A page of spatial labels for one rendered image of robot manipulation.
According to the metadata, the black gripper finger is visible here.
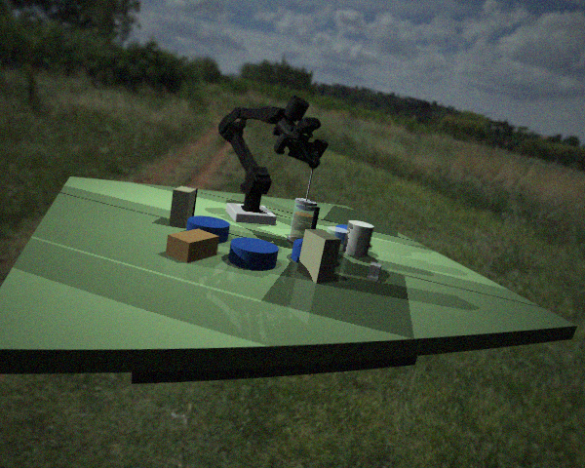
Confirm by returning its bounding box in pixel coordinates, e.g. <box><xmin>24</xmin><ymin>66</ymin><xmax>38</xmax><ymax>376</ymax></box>
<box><xmin>288</xmin><ymin>140</ymin><xmax>313</xmax><ymax>164</ymax></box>
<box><xmin>307</xmin><ymin>142</ymin><xmax>321</xmax><ymax>164</ymax></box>

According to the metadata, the grey cylinder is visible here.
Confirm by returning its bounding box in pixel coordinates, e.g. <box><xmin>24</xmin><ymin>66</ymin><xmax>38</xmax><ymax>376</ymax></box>
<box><xmin>345</xmin><ymin>220</ymin><xmax>373</xmax><ymax>257</ymax></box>

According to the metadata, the french press coffee maker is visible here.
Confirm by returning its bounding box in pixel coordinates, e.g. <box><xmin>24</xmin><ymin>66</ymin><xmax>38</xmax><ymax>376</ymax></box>
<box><xmin>287</xmin><ymin>159</ymin><xmax>320</xmax><ymax>244</ymax></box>

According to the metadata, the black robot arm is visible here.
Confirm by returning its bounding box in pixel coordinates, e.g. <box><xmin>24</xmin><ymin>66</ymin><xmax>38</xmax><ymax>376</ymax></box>
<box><xmin>218</xmin><ymin>96</ymin><xmax>321</xmax><ymax>213</ymax></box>

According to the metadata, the tan rectangular block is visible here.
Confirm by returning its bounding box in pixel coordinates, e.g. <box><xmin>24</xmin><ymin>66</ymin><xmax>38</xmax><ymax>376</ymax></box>
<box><xmin>166</xmin><ymin>229</ymin><xmax>219</xmax><ymax>263</ymax></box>

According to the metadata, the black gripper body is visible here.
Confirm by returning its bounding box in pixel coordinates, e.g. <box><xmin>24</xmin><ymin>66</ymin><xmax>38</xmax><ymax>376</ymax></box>
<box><xmin>274</xmin><ymin>126</ymin><xmax>329</xmax><ymax>158</ymax></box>

